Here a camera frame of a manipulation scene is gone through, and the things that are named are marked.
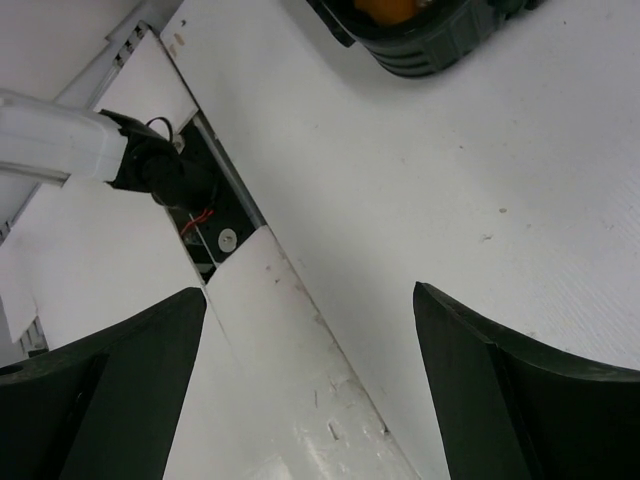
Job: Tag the brown cloth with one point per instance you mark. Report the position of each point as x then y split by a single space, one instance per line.
388 12

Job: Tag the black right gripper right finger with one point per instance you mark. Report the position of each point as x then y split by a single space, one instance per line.
511 407

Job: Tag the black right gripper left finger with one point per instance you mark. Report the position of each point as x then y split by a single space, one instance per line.
105 406

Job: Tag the black ribbed hard-shell suitcase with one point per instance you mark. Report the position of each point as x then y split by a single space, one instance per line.
426 44

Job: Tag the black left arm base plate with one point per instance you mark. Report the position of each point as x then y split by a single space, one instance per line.
233 217

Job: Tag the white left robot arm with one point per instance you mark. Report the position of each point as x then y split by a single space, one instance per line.
49 143

